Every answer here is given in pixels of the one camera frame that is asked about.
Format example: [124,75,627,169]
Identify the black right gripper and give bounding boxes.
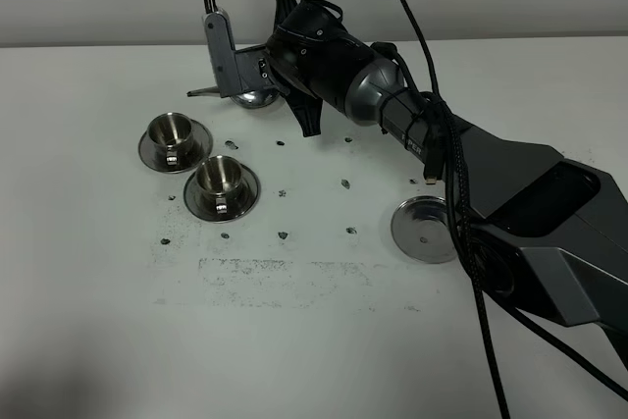
[235,0,323,137]

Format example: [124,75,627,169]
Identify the stainless steel teapot tray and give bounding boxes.
[391,196,457,264]

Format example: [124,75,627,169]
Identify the far stainless steel saucer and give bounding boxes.
[137,120,213,174]

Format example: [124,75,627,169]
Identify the stainless steel teacup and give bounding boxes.
[195,155,244,215]
[147,112,194,167]

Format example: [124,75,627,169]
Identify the near stainless steel teacup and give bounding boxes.
[195,155,244,215]

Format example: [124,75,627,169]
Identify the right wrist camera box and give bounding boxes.
[203,10,241,97]

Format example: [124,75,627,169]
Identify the far stainless steel teacup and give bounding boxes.
[147,112,194,167]

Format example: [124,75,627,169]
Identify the stainless steel saucer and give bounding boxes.
[137,120,213,174]
[183,165,261,223]

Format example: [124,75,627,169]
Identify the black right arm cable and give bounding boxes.
[202,0,628,419]

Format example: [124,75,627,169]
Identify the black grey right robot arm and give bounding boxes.
[264,0,627,354]

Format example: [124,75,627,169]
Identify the near stainless steel saucer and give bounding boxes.
[183,165,261,223]

